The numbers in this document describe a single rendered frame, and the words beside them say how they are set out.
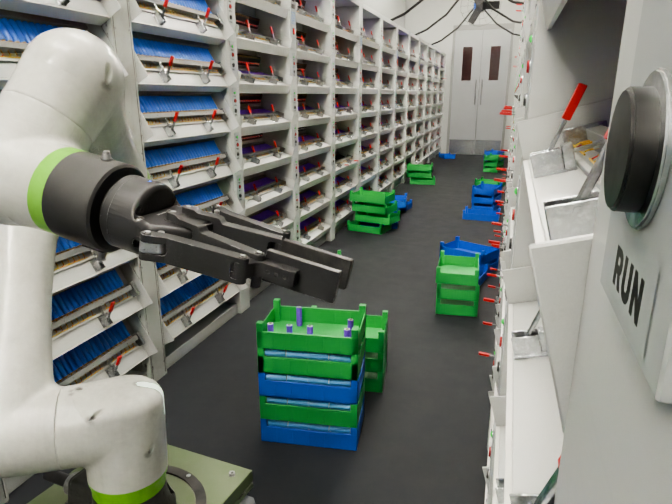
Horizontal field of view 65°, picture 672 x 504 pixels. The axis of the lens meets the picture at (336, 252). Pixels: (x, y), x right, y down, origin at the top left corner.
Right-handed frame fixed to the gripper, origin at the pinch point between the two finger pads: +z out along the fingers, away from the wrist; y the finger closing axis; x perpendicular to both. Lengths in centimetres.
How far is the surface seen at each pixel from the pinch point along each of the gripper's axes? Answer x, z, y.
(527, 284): -5.2, 22.0, -30.2
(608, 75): 22.9, 22.7, -30.5
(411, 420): -88, 12, -108
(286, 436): -92, -22, -84
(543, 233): 11.1, 17.0, 9.3
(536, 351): -6.8, 23.2, -13.5
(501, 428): -28.0, 25.4, -29.6
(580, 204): 14.0, 17.8, 13.1
